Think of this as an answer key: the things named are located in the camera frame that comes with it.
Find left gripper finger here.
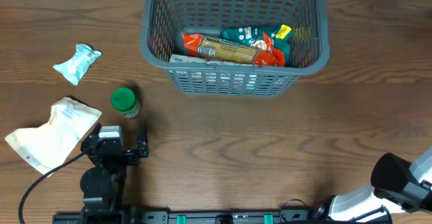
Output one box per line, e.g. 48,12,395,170
89,122,101,140
136,122,149,158

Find tissue multipack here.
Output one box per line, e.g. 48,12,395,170
169,54,257,82

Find orange spaghetti packet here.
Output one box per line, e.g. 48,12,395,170
182,33,285,67

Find green coffee bag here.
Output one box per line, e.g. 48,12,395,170
220,24,294,67

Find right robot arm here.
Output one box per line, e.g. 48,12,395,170
314,149,431,223

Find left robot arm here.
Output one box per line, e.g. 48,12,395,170
80,123,149,223

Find green lid jar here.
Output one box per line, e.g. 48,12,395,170
111,88,140,118

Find cream paper pouch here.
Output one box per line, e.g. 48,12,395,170
5,97,102,174

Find light blue snack packet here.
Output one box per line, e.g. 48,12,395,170
53,44,102,86

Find grey plastic basket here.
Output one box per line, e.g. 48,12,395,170
140,0,330,97

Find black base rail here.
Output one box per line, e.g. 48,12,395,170
52,207,392,224

